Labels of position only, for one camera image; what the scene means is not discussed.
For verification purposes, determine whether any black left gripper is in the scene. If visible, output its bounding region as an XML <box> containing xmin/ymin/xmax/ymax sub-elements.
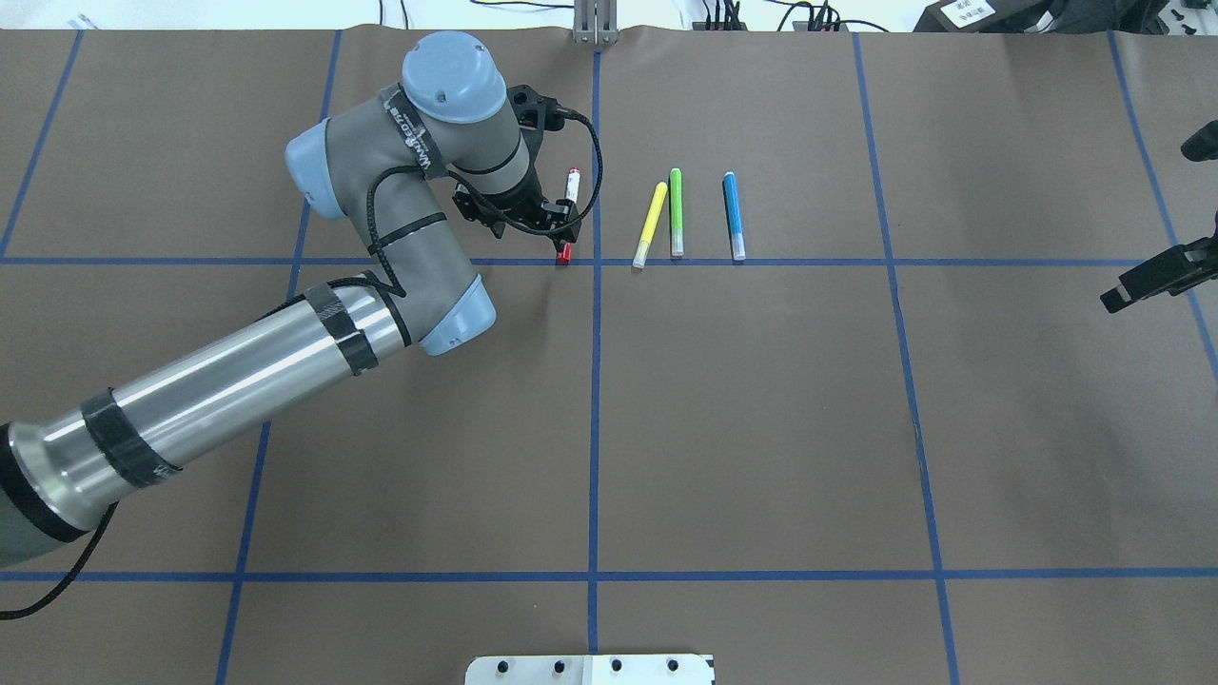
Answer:
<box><xmin>452</xmin><ymin>177</ymin><xmax>582</xmax><ymax>251</ymax></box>

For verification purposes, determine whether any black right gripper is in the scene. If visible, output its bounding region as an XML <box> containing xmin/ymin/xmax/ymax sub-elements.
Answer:
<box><xmin>1100</xmin><ymin>215</ymin><xmax>1217</xmax><ymax>314</ymax></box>

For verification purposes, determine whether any red white marker pen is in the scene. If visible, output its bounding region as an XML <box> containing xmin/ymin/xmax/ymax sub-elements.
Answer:
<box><xmin>555</xmin><ymin>167</ymin><xmax>581</xmax><ymax>264</ymax></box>

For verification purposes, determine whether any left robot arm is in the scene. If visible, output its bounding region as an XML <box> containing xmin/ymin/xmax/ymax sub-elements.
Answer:
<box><xmin>1</xmin><ymin>30</ymin><xmax>590</xmax><ymax>566</ymax></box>

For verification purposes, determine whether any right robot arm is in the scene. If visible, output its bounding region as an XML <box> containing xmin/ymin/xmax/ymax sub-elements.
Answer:
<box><xmin>1100</xmin><ymin>119</ymin><xmax>1217</xmax><ymax>314</ymax></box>

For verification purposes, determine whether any yellow marker pen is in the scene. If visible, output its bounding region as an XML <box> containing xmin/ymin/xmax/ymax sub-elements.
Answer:
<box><xmin>631</xmin><ymin>180</ymin><xmax>669</xmax><ymax>271</ymax></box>

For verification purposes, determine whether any green marker pen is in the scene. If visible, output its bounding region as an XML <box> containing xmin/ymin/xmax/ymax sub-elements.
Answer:
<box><xmin>667</xmin><ymin>167</ymin><xmax>686</xmax><ymax>260</ymax></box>

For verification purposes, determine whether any blue marker pen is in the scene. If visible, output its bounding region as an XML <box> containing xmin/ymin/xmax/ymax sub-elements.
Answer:
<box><xmin>721</xmin><ymin>169</ymin><xmax>747</xmax><ymax>262</ymax></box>

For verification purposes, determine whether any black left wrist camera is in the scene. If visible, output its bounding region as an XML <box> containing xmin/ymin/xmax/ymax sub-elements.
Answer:
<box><xmin>505</xmin><ymin>84</ymin><xmax>566</xmax><ymax>150</ymax></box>

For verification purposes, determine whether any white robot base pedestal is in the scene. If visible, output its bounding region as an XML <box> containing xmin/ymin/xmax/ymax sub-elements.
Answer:
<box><xmin>463</xmin><ymin>652</ymin><xmax>717</xmax><ymax>684</ymax></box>

